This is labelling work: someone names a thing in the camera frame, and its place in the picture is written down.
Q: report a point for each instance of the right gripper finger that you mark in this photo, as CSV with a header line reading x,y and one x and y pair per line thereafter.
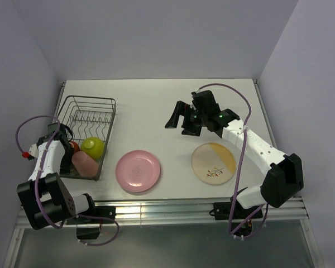
x,y
180,108
173,121

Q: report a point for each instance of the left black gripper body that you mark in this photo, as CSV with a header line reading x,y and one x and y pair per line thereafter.
x,y
66,161

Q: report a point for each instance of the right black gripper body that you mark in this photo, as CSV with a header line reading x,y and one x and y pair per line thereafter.
x,y
194,121

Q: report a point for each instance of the orange ceramic mug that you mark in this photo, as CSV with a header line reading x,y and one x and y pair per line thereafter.
x,y
74,146

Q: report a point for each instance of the lime green bowl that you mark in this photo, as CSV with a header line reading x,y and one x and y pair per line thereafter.
x,y
93,147

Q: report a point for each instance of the pink plastic cup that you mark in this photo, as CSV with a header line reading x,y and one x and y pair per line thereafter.
x,y
84,164

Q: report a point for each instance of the cream floral plate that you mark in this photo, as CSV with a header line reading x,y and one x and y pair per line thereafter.
x,y
213,163

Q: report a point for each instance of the pink plastic plate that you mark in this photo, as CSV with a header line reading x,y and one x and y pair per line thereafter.
x,y
137,171

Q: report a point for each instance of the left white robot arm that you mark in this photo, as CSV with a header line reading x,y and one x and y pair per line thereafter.
x,y
44,197

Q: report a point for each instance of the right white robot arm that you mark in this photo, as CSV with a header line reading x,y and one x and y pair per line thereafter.
x,y
283,173

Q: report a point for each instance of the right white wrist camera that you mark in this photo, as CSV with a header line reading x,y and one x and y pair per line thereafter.
x,y
196,90

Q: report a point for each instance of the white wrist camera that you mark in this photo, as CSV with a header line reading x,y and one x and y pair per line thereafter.
x,y
196,90
32,153

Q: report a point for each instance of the wire dish rack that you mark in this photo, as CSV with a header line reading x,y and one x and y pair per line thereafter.
x,y
87,117

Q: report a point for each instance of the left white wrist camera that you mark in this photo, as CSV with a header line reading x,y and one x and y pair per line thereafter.
x,y
32,153

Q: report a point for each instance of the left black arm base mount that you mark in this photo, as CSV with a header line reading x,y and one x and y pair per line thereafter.
x,y
89,220

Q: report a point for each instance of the aluminium table edge rail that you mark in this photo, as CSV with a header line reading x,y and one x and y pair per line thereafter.
x,y
189,211

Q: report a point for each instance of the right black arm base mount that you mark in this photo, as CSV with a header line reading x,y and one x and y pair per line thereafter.
x,y
222,210

